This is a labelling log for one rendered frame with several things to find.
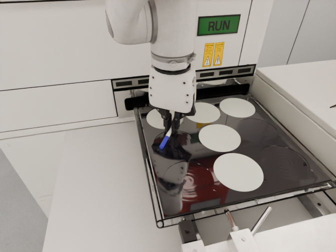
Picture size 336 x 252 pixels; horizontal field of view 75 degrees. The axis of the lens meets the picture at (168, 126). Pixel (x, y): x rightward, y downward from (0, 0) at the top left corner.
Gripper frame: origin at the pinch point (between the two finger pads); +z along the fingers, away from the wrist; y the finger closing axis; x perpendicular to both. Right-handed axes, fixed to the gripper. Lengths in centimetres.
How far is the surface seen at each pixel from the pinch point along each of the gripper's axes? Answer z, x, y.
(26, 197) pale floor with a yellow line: 93, -2, 100
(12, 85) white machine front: -6.3, 7.2, 40.7
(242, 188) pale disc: 2.2, 11.3, -18.8
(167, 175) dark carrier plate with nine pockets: 2.2, 13.6, -4.1
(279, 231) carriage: 4.0, 16.6, -25.9
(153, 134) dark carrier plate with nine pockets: 2.3, 3.1, 3.7
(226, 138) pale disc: 2.3, -1.8, -13.6
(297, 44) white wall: 52, -240, -61
